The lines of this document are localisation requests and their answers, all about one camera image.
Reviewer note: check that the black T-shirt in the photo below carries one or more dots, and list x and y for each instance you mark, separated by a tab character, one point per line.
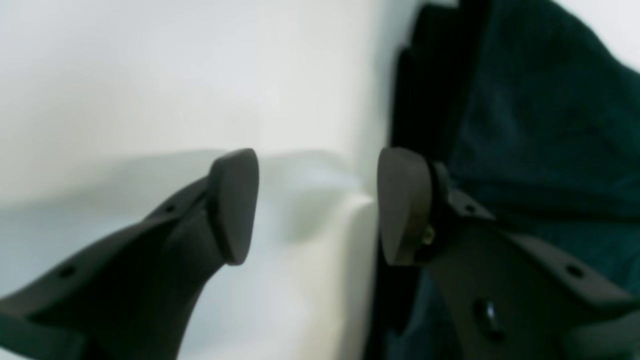
536	120

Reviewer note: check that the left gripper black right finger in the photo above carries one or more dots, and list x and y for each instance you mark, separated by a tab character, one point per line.
511	296

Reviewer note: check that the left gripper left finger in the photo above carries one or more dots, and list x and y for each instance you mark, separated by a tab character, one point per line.
130	295

